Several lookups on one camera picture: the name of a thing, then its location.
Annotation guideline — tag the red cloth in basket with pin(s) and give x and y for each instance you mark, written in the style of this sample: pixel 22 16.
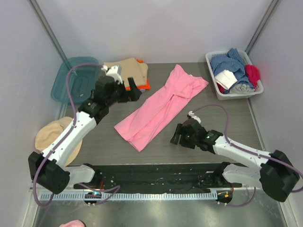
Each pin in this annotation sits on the red cloth in basket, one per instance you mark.
pixel 221 89

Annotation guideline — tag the pink cloth at bottom edge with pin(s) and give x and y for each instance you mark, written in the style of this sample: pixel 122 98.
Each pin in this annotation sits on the pink cloth at bottom edge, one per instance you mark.
pixel 73 223

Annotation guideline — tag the aluminium frame post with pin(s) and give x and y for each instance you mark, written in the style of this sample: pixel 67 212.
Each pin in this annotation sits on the aluminium frame post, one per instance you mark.
pixel 262 24
pixel 47 28

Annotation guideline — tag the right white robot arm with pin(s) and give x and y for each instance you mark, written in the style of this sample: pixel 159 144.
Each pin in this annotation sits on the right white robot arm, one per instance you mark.
pixel 271 172

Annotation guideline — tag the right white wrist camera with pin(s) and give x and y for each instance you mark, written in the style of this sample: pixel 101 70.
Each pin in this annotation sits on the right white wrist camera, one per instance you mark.
pixel 192 115

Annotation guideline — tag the pink t shirt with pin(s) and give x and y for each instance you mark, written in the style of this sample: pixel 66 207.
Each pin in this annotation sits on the pink t shirt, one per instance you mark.
pixel 144 124

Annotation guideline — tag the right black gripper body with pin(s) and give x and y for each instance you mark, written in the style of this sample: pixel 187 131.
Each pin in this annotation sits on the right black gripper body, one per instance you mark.
pixel 182 135

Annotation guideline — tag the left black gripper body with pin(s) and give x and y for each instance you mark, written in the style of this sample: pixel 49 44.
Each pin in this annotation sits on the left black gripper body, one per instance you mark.
pixel 124 92

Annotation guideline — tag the beige crumpled cloth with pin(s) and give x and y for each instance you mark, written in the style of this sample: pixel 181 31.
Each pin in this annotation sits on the beige crumpled cloth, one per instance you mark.
pixel 48 134

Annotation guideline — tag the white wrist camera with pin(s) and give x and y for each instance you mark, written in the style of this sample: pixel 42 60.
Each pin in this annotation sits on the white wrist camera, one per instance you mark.
pixel 192 115
pixel 114 72

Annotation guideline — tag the right aluminium frame post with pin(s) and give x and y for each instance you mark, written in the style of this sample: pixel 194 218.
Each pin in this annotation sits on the right aluminium frame post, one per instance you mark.
pixel 262 24

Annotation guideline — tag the white plastic basket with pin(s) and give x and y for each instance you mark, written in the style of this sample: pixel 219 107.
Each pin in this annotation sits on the white plastic basket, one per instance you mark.
pixel 226 96

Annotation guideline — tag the teal plastic bin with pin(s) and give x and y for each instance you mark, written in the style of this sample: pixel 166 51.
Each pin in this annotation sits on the teal plastic bin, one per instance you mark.
pixel 81 81

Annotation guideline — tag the white slotted cable duct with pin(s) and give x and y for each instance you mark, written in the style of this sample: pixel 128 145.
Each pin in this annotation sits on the white slotted cable duct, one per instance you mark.
pixel 94 196

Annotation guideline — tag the blue checked shirt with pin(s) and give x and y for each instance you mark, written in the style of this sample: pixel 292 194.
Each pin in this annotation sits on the blue checked shirt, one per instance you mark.
pixel 233 62

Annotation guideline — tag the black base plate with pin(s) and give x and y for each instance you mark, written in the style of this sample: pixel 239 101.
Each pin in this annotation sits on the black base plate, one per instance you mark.
pixel 159 179

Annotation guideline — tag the grey cloth in basket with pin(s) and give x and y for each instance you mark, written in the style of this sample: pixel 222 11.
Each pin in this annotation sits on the grey cloth in basket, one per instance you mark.
pixel 241 89

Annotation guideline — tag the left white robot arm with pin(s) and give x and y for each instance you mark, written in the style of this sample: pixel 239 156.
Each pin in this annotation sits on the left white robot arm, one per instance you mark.
pixel 48 169

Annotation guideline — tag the beige t shirt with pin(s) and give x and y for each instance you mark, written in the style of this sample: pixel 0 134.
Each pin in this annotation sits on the beige t shirt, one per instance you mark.
pixel 126 65

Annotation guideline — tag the white cloth in basket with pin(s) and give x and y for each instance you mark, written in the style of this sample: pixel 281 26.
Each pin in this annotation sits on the white cloth in basket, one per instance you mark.
pixel 226 79

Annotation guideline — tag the magenta cloth in basket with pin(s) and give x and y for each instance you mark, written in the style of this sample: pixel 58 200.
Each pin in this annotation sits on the magenta cloth in basket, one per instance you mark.
pixel 253 74

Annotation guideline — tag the orange t shirt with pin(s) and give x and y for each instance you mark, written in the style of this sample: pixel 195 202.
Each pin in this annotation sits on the orange t shirt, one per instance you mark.
pixel 144 86

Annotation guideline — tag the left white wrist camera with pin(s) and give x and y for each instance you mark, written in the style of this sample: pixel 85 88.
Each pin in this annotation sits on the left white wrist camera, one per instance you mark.
pixel 114 72

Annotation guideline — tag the left aluminium frame post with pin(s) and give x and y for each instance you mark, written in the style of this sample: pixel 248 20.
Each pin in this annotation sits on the left aluminium frame post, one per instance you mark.
pixel 47 28

